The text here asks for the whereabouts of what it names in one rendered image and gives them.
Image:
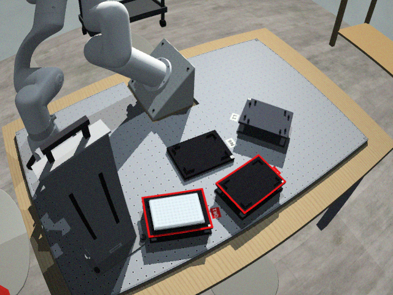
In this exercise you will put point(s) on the dark grey rectangular nest with corner posts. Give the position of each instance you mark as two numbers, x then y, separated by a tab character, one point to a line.
265	122

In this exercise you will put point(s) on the white microplate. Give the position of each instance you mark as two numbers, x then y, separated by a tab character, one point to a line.
177	211

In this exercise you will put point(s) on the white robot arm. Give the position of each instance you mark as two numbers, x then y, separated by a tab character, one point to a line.
109	18

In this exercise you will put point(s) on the black rectangular nest with red border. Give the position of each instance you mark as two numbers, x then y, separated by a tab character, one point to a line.
164	235
249	187

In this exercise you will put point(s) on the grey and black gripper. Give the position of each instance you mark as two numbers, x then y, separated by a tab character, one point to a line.
35	144

